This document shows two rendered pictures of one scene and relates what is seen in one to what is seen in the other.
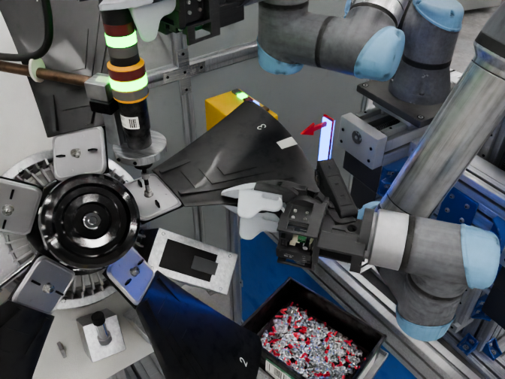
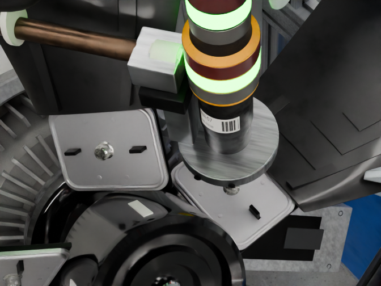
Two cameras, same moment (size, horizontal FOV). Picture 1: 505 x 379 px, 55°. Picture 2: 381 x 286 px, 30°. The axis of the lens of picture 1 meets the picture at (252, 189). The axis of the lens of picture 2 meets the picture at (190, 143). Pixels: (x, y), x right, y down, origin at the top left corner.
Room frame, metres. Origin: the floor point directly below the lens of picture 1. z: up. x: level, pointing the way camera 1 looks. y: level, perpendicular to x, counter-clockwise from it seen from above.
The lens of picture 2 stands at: (0.29, 0.15, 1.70)
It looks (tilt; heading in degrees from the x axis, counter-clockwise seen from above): 61 degrees down; 6
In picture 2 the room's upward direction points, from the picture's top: 10 degrees counter-clockwise
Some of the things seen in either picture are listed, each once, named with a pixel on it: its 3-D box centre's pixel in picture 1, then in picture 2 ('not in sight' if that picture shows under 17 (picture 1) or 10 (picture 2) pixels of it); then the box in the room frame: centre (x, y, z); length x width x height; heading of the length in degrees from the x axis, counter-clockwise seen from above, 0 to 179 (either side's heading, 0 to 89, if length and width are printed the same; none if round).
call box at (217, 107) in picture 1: (240, 125); not in sight; (0.98, 0.03, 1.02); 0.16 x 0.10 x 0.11; 36
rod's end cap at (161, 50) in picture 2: (105, 84); (166, 57); (0.54, 0.18, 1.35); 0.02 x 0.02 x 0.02; 71
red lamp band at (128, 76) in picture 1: (126, 68); (221, 41); (0.53, 0.15, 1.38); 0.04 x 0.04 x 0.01
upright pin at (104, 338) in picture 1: (101, 328); not in sight; (0.44, 0.23, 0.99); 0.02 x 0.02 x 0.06
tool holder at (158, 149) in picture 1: (128, 117); (210, 102); (0.54, 0.16, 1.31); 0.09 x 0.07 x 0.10; 71
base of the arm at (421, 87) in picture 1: (422, 72); not in sight; (1.12, -0.43, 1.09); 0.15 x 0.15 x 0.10
